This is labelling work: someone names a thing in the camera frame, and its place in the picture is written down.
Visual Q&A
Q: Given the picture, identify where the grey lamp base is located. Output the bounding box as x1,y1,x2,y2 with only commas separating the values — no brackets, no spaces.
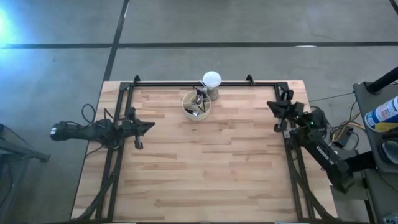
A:
205,86,220,102

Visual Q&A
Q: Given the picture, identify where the black pole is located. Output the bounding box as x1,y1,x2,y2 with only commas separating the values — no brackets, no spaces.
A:
366,66,398,95

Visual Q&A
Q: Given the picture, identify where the grey rounded device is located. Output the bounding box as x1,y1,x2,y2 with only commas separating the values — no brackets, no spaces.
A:
379,139,398,165

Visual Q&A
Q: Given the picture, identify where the beige round divided container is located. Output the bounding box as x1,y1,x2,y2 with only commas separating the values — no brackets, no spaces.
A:
182,90,212,121

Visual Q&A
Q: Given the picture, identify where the black metal stand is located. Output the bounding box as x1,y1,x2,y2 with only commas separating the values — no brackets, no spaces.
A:
0,123,52,224

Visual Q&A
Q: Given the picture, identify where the black aluminium table frame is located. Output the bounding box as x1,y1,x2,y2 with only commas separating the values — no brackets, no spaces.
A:
73,81,336,222

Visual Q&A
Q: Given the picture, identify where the black power box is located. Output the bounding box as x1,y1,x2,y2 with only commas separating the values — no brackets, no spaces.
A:
331,126,355,149

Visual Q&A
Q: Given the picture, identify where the blue white yellow spray can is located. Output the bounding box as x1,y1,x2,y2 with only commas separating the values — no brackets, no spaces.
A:
364,95,398,133

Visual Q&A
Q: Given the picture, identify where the grey cart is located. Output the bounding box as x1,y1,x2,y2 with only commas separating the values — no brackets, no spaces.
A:
353,81,398,224

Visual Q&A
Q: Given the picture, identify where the black flat bar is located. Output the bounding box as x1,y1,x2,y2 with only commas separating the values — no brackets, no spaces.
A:
345,151,377,172

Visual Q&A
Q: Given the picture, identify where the yellow cable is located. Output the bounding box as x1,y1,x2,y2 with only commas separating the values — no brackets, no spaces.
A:
331,111,367,139

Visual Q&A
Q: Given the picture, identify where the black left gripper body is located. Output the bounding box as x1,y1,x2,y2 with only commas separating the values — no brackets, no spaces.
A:
119,107,143,150

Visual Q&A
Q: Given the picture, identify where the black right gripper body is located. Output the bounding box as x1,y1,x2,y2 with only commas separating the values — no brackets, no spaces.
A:
274,90,305,132

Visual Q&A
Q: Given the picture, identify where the white light bulb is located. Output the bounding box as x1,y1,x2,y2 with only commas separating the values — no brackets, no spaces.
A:
202,70,222,89

